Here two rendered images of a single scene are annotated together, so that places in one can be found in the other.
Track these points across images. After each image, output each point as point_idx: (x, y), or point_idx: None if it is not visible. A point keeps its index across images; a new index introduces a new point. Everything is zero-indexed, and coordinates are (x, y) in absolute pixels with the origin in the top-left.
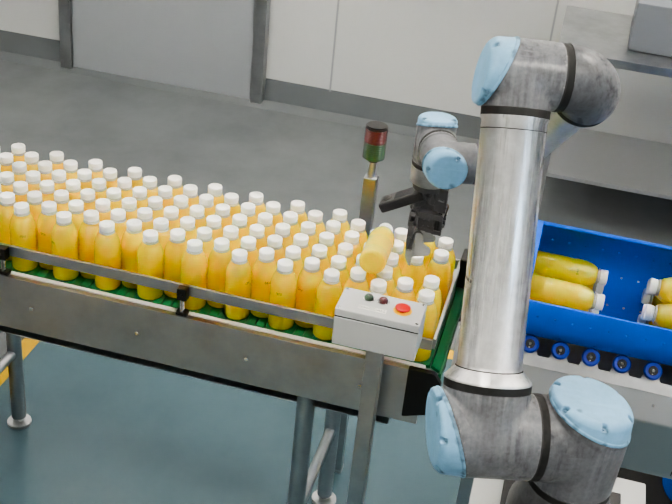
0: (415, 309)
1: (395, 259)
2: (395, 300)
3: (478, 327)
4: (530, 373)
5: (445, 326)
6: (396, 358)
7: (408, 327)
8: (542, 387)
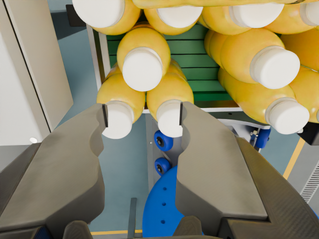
0: (3, 129)
1: (243, 21)
2: (1, 79)
3: None
4: (153, 172)
5: (202, 94)
6: (108, 49)
7: None
8: (150, 174)
